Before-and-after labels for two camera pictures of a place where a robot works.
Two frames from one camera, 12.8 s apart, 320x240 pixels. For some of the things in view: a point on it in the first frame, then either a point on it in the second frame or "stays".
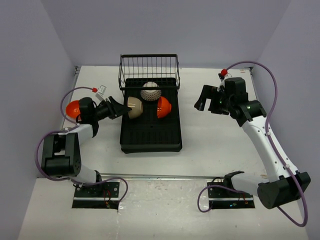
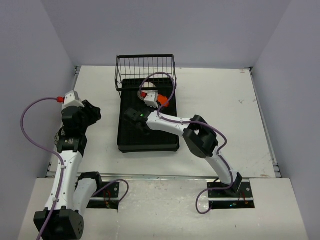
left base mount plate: (104, 195) stays
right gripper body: (224, 102) to (156, 108)
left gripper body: (106, 110) to (88, 115)
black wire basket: (149, 72) stays
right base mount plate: (226, 198) stays
